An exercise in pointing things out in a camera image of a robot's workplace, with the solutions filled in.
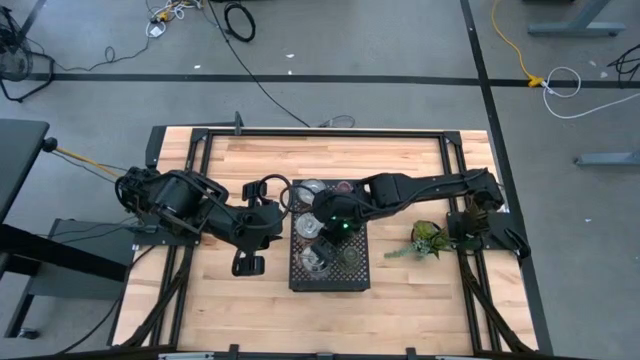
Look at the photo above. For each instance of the green artificial succulent plant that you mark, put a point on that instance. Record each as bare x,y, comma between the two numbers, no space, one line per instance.
425,240

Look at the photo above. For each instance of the black floor fan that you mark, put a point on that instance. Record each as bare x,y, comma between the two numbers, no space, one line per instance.
15,60

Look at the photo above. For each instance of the silver metal candle holder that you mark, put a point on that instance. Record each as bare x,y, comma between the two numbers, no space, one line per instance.
311,265
308,225

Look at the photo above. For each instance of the black desk top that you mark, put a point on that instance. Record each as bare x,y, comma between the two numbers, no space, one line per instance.
20,160

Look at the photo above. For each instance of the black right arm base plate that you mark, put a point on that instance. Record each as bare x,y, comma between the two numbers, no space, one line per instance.
495,230

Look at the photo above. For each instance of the green glass candle holder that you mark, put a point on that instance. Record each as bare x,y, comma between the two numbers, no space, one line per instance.
350,257

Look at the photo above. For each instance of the black aluminium table frame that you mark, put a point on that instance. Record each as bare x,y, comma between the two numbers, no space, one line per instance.
325,133

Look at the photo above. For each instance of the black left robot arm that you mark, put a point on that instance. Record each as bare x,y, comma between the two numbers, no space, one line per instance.
175,197

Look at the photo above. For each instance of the yellow rod with black knob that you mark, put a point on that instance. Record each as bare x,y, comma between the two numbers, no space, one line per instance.
85,159

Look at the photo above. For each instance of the black perforated metal shelf riser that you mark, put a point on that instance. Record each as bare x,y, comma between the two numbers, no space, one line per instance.
330,282

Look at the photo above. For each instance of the black desk beam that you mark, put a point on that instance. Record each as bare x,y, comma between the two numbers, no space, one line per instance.
60,252

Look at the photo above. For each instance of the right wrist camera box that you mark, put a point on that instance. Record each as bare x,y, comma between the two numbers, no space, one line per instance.
345,226

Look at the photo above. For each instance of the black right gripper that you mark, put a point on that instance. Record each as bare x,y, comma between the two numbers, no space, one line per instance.
330,207

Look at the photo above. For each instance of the grey desk foot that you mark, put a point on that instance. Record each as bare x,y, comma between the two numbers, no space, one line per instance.
580,27
607,159

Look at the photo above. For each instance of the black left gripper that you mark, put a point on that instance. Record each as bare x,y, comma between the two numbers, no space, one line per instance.
260,225

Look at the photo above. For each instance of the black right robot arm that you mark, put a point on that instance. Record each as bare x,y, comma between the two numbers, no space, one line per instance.
425,187

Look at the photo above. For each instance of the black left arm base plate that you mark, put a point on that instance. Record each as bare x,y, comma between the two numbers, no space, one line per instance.
165,237

